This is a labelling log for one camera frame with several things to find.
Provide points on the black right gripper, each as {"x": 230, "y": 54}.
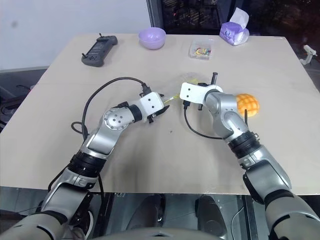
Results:
{"x": 202, "y": 84}

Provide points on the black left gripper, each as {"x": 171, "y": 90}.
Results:
{"x": 153, "y": 117}

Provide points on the clear plastic zip bag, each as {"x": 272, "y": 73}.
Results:
{"x": 190, "y": 75}

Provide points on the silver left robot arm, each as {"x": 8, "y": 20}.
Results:
{"x": 112, "y": 135}

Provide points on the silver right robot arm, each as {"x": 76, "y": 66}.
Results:
{"x": 232, "y": 120}

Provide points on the orange bread snack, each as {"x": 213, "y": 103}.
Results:
{"x": 250, "y": 102}

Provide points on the clear box with colourful bits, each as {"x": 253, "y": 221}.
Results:
{"x": 201, "y": 49}

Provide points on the purple tissue pack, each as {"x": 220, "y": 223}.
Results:
{"x": 233, "y": 33}

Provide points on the purple plastic bowl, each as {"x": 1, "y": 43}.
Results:
{"x": 152, "y": 38}

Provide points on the black handheld remote controller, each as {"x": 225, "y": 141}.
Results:
{"x": 98, "y": 51}

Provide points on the white plastic tool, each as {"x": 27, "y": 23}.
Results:
{"x": 308, "y": 53}

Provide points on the dark rounded shape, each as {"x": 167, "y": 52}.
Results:
{"x": 210, "y": 215}

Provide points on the silver robot torso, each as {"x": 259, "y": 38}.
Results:
{"x": 160, "y": 236}

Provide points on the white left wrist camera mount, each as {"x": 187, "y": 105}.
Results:
{"x": 151, "y": 102}

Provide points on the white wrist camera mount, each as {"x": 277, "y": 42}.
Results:
{"x": 151, "y": 102}
{"x": 191, "y": 92}

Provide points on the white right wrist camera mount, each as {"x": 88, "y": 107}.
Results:
{"x": 191, "y": 92}

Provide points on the dark metal window frame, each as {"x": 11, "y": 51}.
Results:
{"x": 153, "y": 12}

